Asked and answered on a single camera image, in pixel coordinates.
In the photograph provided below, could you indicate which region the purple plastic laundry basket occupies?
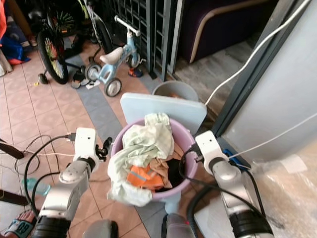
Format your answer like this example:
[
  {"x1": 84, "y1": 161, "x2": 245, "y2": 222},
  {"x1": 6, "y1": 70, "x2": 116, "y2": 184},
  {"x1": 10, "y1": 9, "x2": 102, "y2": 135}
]
[{"x1": 110, "y1": 118, "x2": 200, "y2": 202}]

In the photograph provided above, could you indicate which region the grey washing machine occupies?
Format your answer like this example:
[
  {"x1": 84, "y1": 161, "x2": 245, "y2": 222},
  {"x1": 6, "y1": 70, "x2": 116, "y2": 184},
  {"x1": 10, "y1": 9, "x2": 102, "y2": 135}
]
[{"x1": 209, "y1": 0, "x2": 317, "y2": 167}]

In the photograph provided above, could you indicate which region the tan brown garment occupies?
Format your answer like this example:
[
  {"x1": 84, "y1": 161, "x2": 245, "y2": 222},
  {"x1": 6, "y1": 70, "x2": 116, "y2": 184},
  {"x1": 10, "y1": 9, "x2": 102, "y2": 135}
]
[{"x1": 146, "y1": 143, "x2": 185, "y2": 189}]

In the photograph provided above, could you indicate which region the pale green cloth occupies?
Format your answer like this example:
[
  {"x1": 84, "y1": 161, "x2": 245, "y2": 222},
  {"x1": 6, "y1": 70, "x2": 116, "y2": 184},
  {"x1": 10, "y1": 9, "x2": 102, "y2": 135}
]
[{"x1": 107, "y1": 113, "x2": 177, "y2": 207}]

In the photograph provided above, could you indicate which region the orange garment with grey stripe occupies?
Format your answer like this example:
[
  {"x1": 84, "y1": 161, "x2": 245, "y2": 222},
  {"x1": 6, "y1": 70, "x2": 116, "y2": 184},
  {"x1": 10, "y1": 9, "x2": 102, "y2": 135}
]
[{"x1": 126, "y1": 165, "x2": 165, "y2": 192}]

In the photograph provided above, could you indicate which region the pale blue plastic stool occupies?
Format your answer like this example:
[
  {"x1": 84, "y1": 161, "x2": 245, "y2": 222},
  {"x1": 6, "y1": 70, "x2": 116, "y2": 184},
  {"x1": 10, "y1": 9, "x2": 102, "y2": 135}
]
[{"x1": 120, "y1": 92, "x2": 208, "y2": 135}]

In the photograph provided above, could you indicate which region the grey plastic bucket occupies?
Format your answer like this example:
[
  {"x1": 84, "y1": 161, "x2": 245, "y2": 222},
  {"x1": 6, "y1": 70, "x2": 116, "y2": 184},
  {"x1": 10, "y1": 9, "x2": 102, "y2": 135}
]
[{"x1": 152, "y1": 80, "x2": 200, "y2": 103}]

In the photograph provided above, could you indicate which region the grey robot leg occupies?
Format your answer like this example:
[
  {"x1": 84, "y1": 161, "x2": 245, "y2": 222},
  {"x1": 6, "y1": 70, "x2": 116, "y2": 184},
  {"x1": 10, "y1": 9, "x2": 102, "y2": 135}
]
[
  {"x1": 82, "y1": 219, "x2": 119, "y2": 238},
  {"x1": 161, "y1": 213, "x2": 199, "y2": 238}
]

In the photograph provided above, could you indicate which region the green plastic water bottle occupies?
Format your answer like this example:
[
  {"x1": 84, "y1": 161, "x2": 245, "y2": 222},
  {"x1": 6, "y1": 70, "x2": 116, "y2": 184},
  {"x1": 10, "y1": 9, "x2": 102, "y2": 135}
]
[{"x1": 22, "y1": 177, "x2": 52, "y2": 197}]

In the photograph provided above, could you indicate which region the light blue child's balance bike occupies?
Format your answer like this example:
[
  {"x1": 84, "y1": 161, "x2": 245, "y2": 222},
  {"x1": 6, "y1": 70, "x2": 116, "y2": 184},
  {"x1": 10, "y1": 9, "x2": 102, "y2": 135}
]
[{"x1": 85, "y1": 15, "x2": 143, "y2": 98}]

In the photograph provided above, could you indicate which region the dark wooden furniture leg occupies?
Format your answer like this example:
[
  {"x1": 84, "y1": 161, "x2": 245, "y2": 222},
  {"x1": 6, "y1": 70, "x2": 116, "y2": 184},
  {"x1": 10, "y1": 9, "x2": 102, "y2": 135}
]
[{"x1": 0, "y1": 140, "x2": 25, "y2": 160}]

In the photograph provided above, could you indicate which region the clear plastic sheet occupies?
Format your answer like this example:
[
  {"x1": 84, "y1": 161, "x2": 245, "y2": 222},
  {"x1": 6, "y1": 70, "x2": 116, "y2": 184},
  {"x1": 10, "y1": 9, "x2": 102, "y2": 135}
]
[{"x1": 248, "y1": 154, "x2": 317, "y2": 238}]

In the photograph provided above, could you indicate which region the black child's bicycle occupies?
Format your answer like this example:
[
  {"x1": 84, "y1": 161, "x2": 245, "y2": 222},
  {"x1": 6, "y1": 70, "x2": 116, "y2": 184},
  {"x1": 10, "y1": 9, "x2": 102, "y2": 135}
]
[{"x1": 29, "y1": 4, "x2": 95, "y2": 90}]

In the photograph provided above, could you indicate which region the dark wooden furniture bar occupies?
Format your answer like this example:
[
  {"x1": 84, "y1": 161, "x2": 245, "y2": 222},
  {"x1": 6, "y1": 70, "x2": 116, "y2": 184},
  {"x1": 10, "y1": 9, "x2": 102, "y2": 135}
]
[{"x1": 0, "y1": 190, "x2": 28, "y2": 206}]

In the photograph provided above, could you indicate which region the person's foot in sandal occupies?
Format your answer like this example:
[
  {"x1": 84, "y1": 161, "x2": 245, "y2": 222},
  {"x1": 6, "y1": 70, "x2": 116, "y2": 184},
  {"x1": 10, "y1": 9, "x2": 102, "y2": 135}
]
[{"x1": 4, "y1": 210, "x2": 49, "y2": 238}]

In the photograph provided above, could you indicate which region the black metal grille gate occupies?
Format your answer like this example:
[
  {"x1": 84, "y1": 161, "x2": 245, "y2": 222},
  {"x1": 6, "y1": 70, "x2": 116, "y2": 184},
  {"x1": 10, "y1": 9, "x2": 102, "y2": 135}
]
[{"x1": 108, "y1": 0, "x2": 179, "y2": 80}]

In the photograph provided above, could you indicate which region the blue bag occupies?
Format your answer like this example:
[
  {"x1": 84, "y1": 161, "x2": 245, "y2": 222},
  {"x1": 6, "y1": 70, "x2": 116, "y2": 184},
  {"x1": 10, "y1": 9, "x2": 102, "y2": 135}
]
[{"x1": 1, "y1": 22, "x2": 31, "y2": 65}]

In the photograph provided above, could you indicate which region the dark purple sofa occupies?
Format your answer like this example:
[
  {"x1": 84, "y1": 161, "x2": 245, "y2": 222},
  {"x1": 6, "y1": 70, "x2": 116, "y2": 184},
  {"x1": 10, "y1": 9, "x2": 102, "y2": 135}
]
[{"x1": 178, "y1": 0, "x2": 280, "y2": 64}]

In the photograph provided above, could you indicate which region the orange hanging cloth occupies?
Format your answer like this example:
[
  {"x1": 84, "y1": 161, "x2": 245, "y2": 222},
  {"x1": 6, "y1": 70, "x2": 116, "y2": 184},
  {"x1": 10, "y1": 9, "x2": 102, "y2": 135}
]
[{"x1": 0, "y1": 0, "x2": 7, "y2": 40}]

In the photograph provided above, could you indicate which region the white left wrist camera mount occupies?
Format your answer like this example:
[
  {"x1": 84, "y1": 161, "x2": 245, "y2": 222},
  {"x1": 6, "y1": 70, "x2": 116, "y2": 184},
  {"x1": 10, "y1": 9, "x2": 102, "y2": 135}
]
[{"x1": 73, "y1": 127, "x2": 101, "y2": 161}]

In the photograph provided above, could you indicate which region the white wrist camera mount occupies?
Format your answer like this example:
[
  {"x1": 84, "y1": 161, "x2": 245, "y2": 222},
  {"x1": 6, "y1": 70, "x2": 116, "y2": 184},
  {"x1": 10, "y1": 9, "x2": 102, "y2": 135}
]
[
  {"x1": 73, "y1": 127, "x2": 101, "y2": 161},
  {"x1": 195, "y1": 130, "x2": 229, "y2": 163}
]

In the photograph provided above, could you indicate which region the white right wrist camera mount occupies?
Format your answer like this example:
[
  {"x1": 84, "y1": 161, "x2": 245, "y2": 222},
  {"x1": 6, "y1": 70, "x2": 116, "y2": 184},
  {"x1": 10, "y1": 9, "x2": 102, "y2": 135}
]
[{"x1": 195, "y1": 130, "x2": 229, "y2": 163}]

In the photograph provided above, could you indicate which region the thick black hose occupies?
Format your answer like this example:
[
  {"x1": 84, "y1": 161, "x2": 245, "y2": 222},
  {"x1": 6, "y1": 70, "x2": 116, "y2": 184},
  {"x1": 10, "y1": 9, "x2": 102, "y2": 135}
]
[{"x1": 186, "y1": 181, "x2": 221, "y2": 224}]

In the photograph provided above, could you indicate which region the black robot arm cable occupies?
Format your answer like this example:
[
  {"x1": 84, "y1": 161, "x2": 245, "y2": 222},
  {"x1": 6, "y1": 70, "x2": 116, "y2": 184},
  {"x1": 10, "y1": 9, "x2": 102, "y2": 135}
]
[{"x1": 23, "y1": 132, "x2": 76, "y2": 219}]

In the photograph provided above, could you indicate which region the thin white cable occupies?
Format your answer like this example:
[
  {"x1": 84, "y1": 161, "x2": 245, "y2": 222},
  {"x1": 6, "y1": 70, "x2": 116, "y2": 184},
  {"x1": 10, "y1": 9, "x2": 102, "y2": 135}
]
[{"x1": 227, "y1": 112, "x2": 317, "y2": 160}]

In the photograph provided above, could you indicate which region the long white cable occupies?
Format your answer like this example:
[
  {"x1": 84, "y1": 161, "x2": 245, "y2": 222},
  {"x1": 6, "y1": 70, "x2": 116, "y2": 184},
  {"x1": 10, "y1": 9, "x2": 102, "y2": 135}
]
[{"x1": 204, "y1": 0, "x2": 314, "y2": 108}]

